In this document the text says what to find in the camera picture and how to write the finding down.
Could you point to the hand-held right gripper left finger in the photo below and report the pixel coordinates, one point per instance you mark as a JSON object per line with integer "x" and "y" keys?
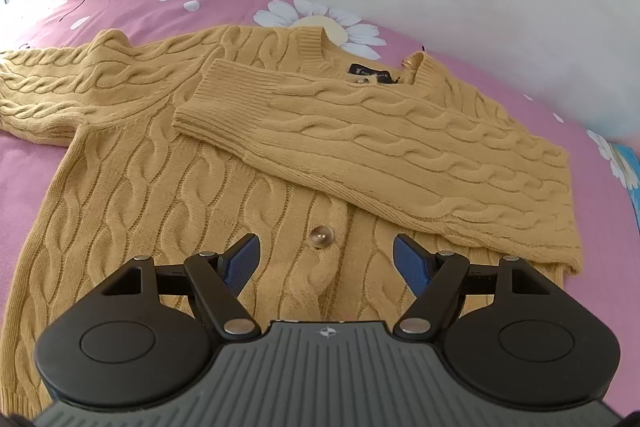
{"x": 242, "y": 264}

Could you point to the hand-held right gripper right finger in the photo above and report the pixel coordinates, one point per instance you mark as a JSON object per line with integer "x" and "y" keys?
{"x": 412, "y": 264}

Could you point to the pink floral bedsheet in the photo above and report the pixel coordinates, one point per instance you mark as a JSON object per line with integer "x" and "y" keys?
{"x": 500, "y": 72}

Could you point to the blue floral cloth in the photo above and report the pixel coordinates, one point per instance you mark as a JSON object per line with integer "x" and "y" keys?
{"x": 627, "y": 169}

